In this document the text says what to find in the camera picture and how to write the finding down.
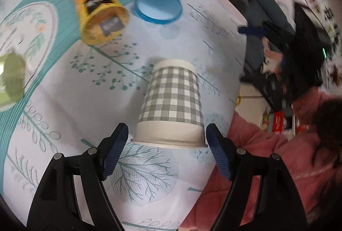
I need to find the grey checked paper cup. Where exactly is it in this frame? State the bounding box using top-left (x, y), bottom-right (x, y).
top-left (132, 59), bottom-right (207, 149)

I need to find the blue plastic cup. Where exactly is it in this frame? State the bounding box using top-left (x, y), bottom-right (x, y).
top-left (134, 0), bottom-right (183, 25)

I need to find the green paper cup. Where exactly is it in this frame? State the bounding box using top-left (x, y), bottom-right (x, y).
top-left (1, 53), bottom-right (25, 110)

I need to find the orange yellow paper cup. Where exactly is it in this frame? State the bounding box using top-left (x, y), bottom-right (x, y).
top-left (73, 0), bottom-right (129, 46)

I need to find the pink padded clothing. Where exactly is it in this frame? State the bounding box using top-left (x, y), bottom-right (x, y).
top-left (181, 87), bottom-right (341, 230)

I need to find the tree patterned tablecloth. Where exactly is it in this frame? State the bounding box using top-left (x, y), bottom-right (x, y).
top-left (1, 0), bottom-right (246, 223)

